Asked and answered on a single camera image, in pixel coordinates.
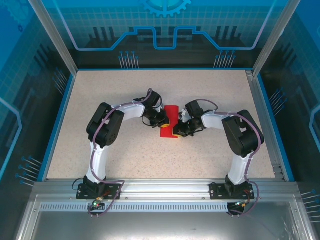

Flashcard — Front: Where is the grey metal sheet panel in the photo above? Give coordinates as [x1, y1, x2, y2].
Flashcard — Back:
[14, 194, 316, 240]

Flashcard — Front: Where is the blue table border strip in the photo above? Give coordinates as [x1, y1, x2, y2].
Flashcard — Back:
[37, 73, 77, 182]
[257, 73, 296, 182]

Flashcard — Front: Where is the small adapter with green light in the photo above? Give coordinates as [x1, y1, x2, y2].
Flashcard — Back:
[233, 199, 251, 209]
[91, 198, 105, 210]

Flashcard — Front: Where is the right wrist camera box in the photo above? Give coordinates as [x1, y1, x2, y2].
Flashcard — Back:
[177, 107, 189, 123]

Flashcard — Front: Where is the aluminium mounting rail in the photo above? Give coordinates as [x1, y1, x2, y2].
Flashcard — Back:
[33, 177, 301, 201]

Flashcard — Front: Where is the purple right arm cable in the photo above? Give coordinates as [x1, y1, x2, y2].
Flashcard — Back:
[186, 98, 263, 217]

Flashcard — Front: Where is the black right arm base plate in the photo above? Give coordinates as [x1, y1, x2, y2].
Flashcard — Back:
[209, 181, 255, 201]

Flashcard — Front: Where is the aluminium side rail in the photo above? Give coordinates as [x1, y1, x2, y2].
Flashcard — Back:
[244, 69, 287, 182]

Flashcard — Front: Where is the slotted grey cable duct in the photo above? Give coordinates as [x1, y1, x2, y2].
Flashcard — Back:
[39, 202, 230, 212]

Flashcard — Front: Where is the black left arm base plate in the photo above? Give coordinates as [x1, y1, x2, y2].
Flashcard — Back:
[76, 183, 123, 200]

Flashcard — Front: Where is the aluminium frame post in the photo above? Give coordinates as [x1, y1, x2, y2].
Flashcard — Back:
[27, 0, 78, 76]
[252, 0, 302, 77]

